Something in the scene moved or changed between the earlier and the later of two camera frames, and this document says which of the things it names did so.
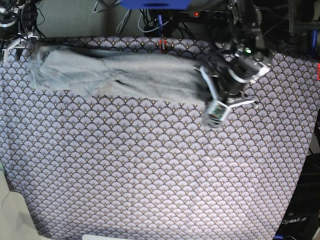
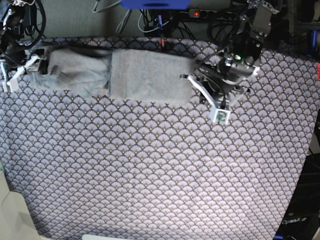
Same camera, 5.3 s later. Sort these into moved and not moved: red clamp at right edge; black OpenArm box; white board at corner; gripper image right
Moved: gripper image right
Not moved: black OpenArm box; red clamp at right edge; white board at corner
